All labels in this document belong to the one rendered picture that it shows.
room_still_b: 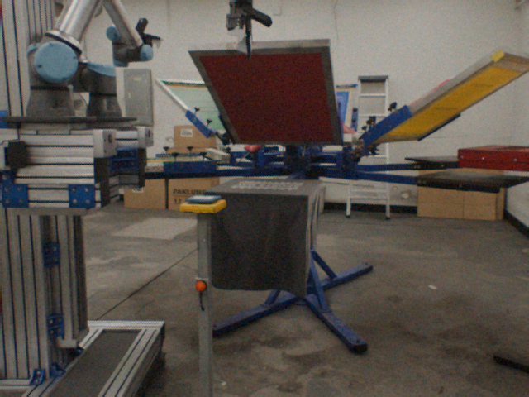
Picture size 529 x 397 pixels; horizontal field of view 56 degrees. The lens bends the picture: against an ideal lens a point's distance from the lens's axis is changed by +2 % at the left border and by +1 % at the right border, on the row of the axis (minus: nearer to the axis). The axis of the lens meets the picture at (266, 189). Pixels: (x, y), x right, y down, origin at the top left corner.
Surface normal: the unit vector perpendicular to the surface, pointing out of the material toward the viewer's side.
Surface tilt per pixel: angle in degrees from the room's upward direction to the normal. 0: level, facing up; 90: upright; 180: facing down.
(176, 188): 89
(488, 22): 90
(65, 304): 90
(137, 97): 90
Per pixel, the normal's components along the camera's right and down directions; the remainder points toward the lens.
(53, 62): 0.46, 0.25
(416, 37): -0.23, 0.15
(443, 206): -0.22, -0.11
